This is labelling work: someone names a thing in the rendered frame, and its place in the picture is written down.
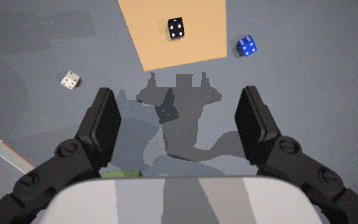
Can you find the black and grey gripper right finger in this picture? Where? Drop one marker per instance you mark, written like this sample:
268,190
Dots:
263,142

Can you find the white die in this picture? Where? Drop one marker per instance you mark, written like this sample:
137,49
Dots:
70,80

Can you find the tan flat mat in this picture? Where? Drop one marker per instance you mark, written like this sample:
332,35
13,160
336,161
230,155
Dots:
204,24

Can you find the blue die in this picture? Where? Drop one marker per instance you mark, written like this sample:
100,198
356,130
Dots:
247,45

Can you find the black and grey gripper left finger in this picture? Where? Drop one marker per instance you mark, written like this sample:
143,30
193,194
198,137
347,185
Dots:
93,144

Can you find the black die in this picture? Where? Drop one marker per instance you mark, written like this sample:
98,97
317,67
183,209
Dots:
176,28

